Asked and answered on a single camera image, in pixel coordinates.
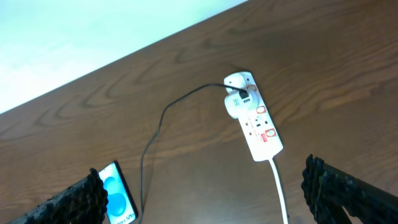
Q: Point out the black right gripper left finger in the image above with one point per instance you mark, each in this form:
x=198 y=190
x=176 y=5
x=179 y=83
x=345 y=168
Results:
x=83 y=202

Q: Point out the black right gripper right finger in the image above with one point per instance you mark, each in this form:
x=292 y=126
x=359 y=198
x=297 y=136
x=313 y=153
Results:
x=334 y=196

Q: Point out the blue Galaxy smartphone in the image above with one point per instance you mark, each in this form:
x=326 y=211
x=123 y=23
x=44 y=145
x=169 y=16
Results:
x=121 y=208

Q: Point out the white USB charger adapter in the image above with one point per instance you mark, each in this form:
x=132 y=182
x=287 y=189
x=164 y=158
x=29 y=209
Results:
x=238 y=102

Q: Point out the white power strip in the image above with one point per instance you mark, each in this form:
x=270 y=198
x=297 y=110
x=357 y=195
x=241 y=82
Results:
x=260 y=132

